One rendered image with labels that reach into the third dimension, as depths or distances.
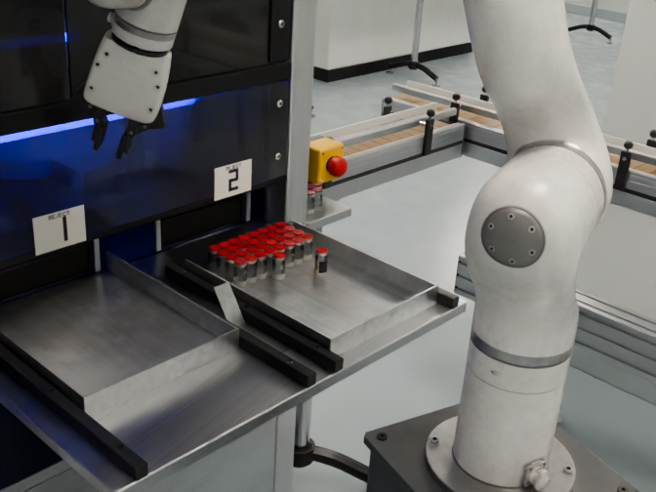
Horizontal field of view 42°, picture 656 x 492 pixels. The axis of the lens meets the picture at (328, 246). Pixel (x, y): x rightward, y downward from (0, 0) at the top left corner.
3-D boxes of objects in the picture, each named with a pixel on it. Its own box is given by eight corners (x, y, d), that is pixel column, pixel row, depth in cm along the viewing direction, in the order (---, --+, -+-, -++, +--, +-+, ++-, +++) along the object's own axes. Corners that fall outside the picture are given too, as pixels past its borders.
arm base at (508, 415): (606, 487, 108) (637, 362, 100) (486, 535, 99) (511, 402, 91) (508, 405, 122) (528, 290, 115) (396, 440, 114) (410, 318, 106)
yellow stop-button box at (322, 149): (292, 175, 173) (294, 141, 170) (317, 167, 178) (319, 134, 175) (319, 185, 168) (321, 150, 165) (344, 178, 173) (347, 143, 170)
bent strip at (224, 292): (213, 320, 135) (213, 287, 133) (227, 313, 137) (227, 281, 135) (275, 356, 127) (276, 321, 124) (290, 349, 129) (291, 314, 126)
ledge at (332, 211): (261, 210, 181) (261, 202, 180) (305, 195, 189) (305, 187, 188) (307, 231, 172) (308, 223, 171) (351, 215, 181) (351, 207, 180)
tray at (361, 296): (185, 277, 147) (184, 259, 146) (294, 237, 165) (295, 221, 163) (329, 359, 127) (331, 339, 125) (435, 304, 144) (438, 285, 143)
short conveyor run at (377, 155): (273, 226, 178) (276, 154, 171) (225, 204, 187) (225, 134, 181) (466, 158, 224) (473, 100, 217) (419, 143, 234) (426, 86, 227)
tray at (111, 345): (-38, 318, 131) (-41, 299, 130) (108, 268, 149) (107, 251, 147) (85, 420, 110) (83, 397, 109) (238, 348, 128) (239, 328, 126)
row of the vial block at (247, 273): (230, 284, 146) (230, 260, 144) (306, 255, 158) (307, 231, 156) (239, 289, 144) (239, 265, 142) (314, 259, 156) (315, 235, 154)
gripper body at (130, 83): (97, 27, 110) (77, 104, 115) (174, 58, 111) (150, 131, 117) (111, 11, 116) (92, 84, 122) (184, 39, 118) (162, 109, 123)
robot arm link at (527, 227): (583, 333, 105) (623, 146, 95) (540, 408, 90) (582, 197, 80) (489, 305, 110) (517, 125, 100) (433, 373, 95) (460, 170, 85)
